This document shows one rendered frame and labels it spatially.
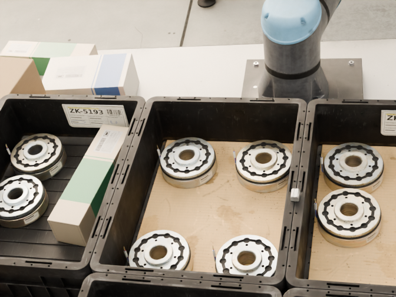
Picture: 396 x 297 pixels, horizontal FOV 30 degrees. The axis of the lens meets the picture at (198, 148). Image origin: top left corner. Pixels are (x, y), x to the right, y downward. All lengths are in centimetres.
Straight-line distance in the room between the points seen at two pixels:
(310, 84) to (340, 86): 12
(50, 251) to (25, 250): 5
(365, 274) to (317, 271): 8
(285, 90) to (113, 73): 41
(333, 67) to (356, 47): 14
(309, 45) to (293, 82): 9
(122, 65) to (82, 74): 9
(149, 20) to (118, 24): 14
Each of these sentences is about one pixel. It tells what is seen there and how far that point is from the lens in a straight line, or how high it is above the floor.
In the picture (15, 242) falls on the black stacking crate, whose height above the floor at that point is 83.
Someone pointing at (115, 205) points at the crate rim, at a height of 93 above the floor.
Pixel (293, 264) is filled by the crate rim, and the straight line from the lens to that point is 110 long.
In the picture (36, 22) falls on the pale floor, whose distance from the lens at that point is 345.
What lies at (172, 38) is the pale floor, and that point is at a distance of 312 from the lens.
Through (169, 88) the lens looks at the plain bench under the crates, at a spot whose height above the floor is 70.
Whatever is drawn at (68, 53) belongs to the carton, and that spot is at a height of 76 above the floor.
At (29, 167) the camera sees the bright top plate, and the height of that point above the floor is 86.
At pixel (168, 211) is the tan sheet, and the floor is 83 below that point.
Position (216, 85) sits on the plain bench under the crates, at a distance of 174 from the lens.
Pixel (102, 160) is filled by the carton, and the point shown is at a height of 89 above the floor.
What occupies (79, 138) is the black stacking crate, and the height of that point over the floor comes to 83.
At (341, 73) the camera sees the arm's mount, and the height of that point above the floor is 74.
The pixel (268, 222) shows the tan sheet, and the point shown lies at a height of 83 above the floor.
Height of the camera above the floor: 182
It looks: 44 degrees down
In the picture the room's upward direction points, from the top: 12 degrees counter-clockwise
